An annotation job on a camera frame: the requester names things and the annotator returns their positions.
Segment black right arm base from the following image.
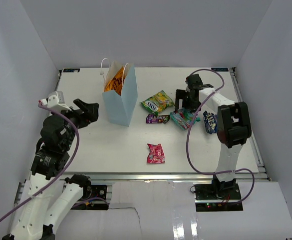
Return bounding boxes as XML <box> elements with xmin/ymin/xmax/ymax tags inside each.
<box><xmin>189</xmin><ymin>184</ymin><xmax>244</xmax><ymax>213</ymax></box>

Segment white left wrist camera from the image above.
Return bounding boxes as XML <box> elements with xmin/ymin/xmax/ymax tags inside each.
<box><xmin>39</xmin><ymin>91</ymin><xmax>71</xmax><ymax>113</ymax></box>

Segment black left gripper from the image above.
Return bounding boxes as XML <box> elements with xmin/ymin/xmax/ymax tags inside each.
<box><xmin>51</xmin><ymin>98</ymin><xmax>99</xmax><ymax>150</ymax></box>

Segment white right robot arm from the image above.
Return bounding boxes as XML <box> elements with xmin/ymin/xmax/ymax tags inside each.
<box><xmin>175</xmin><ymin>71</ymin><xmax>252</xmax><ymax>200</ymax></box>

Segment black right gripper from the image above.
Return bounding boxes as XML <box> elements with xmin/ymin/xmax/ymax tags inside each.
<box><xmin>176</xmin><ymin>89</ymin><xmax>203</xmax><ymax>113</ymax></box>

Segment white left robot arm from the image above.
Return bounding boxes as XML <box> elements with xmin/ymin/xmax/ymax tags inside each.
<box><xmin>3</xmin><ymin>98</ymin><xmax>99</xmax><ymax>240</ymax></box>

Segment teal Fox's candy bag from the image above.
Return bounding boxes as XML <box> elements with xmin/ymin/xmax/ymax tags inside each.
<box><xmin>170</xmin><ymin>108</ymin><xmax>194</xmax><ymax>130</ymax></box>

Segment orange Kettle chips bag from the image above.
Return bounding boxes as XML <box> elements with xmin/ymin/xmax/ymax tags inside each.
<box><xmin>104</xmin><ymin>67</ymin><xmax>125</xmax><ymax>95</ymax></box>

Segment blue label right corner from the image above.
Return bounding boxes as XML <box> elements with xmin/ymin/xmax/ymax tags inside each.
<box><xmin>211</xmin><ymin>67</ymin><xmax>229</xmax><ymax>72</ymax></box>

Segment blue label corner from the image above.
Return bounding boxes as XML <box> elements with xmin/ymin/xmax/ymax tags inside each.
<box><xmin>211</xmin><ymin>67</ymin><xmax>229</xmax><ymax>72</ymax></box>
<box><xmin>62</xmin><ymin>68</ymin><xmax>80</xmax><ymax>73</ymax></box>

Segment blue snack bag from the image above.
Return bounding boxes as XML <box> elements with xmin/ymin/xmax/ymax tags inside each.
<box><xmin>203</xmin><ymin>111</ymin><xmax>218</xmax><ymax>134</ymax></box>

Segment blue label left corner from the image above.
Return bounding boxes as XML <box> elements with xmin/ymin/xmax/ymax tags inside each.
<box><xmin>62</xmin><ymin>68</ymin><xmax>80</xmax><ymax>73</ymax></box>

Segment aluminium front frame rail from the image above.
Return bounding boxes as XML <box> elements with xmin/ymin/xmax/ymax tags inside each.
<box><xmin>60</xmin><ymin>172</ymin><xmax>268</xmax><ymax>182</ymax></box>

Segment green yellow Fox's candy bag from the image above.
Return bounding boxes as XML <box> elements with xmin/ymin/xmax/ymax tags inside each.
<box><xmin>140</xmin><ymin>90</ymin><xmax>174</xmax><ymax>116</ymax></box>

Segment purple Skittles packet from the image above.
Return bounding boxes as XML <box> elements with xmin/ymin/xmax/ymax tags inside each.
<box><xmin>146</xmin><ymin>114</ymin><xmax>170</xmax><ymax>124</ymax></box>

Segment red pink candy packet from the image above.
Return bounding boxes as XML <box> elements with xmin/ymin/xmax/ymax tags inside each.
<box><xmin>147</xmin><ymin>143</ymin><xmax>165</xmax><ymax>164</ymax></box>

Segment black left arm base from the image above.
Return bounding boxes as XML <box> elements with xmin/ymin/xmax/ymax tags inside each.
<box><xmin>72</xmin><ymin>184</ymin><xmax>109</xmax><ymax>211</ymax></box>

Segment light blue paper bag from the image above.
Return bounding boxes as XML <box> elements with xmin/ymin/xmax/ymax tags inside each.
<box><xmin>100</xmin><ymin>60</ymin><xmax>138</xmax><ymax>126</ymax></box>

